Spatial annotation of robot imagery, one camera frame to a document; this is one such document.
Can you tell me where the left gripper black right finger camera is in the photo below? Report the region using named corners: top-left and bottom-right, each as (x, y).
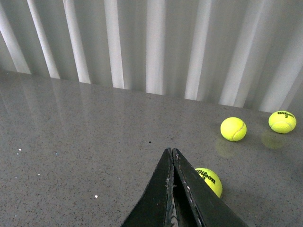
top-left (172, 148), bottom-right (247, 227)

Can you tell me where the middle yellow tennis ball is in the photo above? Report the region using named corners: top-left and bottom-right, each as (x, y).
top-left (220, 117), bottom-right (247, 142)

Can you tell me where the far yellow Wilson tennis ball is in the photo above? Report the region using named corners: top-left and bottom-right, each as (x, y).
top-left (268, 110), bottom-right (296, 134)

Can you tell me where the white pleated curtain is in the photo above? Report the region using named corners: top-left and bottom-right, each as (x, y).
top-left (0, 0), bottom-right (303, 115)

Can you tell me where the yellow wilson tennis ball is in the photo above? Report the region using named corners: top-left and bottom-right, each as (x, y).
top-left (195, 168), bottom-right (223, 198)
top-left (268, 110), bottom-right (296, 134)

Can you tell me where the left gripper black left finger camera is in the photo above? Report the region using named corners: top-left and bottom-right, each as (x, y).
top-left (122, 148), bottom-right (174, 227)

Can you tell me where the near yellow Wilson tennis ball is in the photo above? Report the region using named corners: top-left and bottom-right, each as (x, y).
top-left (195, 168), bottom-right (223, 198)

